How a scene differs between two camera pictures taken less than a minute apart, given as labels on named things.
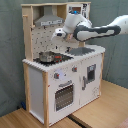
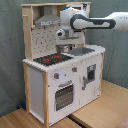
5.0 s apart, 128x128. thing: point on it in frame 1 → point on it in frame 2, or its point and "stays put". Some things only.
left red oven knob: (56, 75) stays put
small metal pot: (46, 56) → (64, 48)
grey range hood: (48, 17) stays put
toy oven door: (64, 96) stays put
